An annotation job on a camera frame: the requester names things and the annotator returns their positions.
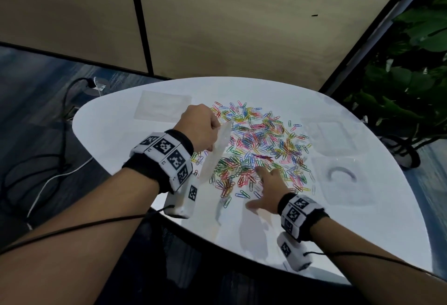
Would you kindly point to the person's left forearm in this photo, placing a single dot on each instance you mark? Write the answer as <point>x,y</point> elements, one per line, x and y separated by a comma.
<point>77,249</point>

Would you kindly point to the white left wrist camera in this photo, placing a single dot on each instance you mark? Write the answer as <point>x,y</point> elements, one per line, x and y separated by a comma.
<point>181,203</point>

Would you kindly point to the pile of coloured paper clips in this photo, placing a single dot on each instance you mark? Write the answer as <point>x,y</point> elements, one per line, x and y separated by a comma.
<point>265,137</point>

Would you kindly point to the marker wristband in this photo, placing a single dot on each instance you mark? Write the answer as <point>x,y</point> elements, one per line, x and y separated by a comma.
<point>300,215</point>
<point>164,158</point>

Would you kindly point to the clear plastic box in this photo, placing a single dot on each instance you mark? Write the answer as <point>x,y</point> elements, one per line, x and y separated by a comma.
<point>344,193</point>

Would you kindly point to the person's left hand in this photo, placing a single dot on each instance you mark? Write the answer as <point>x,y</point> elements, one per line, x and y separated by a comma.
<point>199,126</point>

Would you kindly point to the green leafy plant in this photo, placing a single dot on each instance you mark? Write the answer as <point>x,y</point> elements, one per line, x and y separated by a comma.
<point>408,81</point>

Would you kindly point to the metal floor outlet box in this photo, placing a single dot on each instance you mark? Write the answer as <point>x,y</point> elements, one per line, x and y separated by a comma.
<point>72,113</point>

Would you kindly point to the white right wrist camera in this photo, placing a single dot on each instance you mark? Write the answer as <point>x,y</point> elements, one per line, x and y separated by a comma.
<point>295,256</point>

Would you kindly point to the clear plastic box lid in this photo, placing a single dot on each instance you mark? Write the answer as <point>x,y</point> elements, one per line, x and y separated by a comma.
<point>335,135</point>

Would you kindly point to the person's right forearm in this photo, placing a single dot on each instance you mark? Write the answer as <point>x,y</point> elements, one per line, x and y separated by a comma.
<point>377,273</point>

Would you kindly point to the floor power socket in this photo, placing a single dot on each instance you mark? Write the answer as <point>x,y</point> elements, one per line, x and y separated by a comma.
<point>96,86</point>

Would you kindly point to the left marker wristband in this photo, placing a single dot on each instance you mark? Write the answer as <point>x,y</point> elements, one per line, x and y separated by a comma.
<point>164,158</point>

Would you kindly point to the clear plastic bag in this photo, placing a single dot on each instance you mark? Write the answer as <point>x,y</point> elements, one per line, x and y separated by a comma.
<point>162,106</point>
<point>216,151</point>

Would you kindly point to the black plant stand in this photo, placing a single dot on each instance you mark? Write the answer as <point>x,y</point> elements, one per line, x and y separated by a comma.
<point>408,154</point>

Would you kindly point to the person's right hand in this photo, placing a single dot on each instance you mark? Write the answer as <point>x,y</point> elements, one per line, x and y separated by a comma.
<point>274,189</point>

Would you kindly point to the right marker wristband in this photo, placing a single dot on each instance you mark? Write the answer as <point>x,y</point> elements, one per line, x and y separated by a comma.
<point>300,215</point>

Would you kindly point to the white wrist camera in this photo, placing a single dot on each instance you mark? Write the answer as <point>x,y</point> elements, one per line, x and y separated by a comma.
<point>295,256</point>
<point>181,203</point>

